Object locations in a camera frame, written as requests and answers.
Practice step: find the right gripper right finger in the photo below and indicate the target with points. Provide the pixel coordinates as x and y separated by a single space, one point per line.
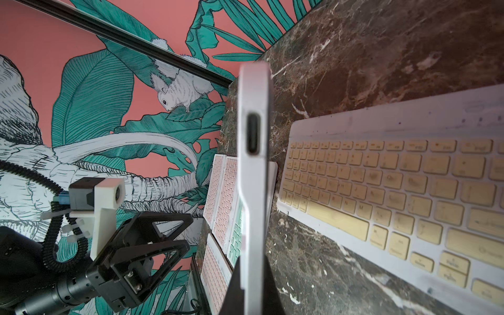
272 304

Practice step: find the green keyboard upright left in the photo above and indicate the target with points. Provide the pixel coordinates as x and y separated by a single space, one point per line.
234 246

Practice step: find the pink keyboard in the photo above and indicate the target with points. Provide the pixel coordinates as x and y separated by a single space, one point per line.
213 195
216 275
226 204

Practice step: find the yellow keyboard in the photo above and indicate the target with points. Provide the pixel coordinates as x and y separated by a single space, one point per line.
415 187

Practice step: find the pink keyboard front left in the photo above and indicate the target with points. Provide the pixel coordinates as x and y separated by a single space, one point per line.
216 275

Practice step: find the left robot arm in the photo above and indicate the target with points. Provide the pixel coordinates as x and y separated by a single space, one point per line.
27 287

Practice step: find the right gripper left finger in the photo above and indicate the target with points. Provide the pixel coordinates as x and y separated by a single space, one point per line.
232 301

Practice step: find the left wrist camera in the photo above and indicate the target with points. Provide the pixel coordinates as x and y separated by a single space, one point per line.
93 205

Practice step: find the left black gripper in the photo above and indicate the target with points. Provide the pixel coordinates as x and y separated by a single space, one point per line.
124 279

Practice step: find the white keyboard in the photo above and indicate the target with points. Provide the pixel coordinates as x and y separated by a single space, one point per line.
253 133

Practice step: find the black frame post left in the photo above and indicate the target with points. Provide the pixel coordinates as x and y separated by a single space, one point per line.
115 34

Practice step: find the pink keyboard far left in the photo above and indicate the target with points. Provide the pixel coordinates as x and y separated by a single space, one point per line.
213 195

